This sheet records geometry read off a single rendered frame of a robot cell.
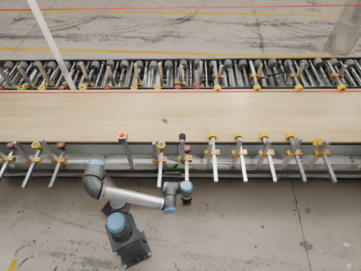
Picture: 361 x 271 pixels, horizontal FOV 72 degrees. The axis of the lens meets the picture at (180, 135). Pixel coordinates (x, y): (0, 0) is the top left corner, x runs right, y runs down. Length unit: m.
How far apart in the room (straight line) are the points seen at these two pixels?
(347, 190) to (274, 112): 1.45
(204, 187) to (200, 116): 0.98
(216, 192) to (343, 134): 1.50
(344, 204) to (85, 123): 3.12
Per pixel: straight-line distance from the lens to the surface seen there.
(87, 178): 1.73
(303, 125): 2.84
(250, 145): 2.64
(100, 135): 2.64
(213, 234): 3.00
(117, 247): 2.41
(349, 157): 3.18
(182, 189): 1.86
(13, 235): 3.57
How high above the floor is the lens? 2.87
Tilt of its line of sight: 52 degrees down
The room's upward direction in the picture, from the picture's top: 2 degrees counter-clockwise
